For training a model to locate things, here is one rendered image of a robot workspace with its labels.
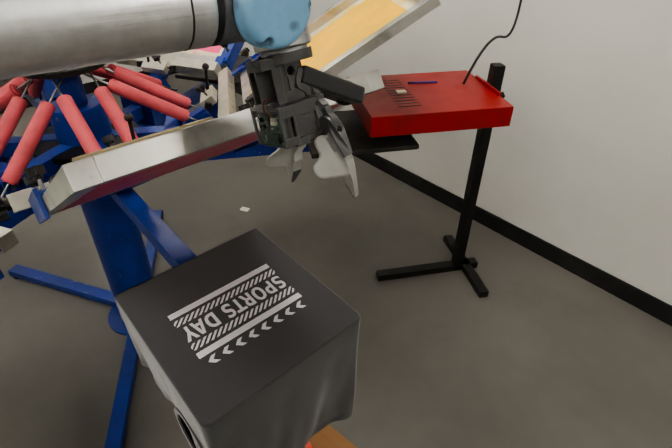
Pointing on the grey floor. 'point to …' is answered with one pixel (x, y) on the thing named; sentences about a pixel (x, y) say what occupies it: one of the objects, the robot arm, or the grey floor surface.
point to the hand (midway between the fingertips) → (325, 187)
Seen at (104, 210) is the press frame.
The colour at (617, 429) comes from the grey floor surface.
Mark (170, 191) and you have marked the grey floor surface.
